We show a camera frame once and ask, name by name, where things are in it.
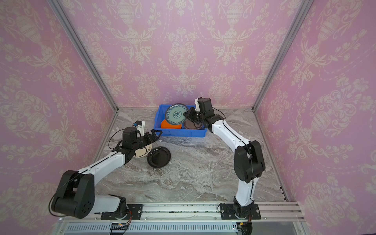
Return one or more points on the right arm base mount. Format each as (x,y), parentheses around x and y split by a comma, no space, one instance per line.
(230,211)

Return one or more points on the blue plastic bin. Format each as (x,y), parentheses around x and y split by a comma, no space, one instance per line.
(168,132)

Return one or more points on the corner aluminium post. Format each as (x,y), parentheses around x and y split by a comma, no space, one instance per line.
(285,46)
(73,35)

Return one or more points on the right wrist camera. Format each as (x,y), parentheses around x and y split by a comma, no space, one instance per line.
(197,106)

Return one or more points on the brown clear plate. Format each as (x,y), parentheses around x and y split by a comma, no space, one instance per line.
(192,125)

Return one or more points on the orange plastic plate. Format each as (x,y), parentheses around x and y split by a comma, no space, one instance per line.
(166,125)

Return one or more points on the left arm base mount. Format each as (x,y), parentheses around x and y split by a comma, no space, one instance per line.
(133,211)

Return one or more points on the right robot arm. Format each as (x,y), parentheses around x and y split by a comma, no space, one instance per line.
(248,156)

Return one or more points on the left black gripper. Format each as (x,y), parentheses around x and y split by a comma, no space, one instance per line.
(153,135)

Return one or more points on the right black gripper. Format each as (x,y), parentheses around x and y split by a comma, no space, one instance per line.
(192,112)

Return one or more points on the black round plate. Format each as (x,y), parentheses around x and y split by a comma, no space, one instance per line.
(159,157)

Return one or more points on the cream plate left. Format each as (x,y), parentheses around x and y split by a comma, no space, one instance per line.
(139,153)

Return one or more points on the left corner aluminium post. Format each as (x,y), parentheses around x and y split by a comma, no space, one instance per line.
(73,35)

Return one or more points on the right corner aluminium post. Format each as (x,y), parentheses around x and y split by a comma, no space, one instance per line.
(285,46)

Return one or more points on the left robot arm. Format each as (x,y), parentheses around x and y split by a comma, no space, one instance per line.
(75,195)

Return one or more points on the blue floral patterned plate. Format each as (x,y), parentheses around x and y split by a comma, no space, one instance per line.
(174,114)

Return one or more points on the aluminium frame rail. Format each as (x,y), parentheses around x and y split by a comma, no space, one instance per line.
(191,218)

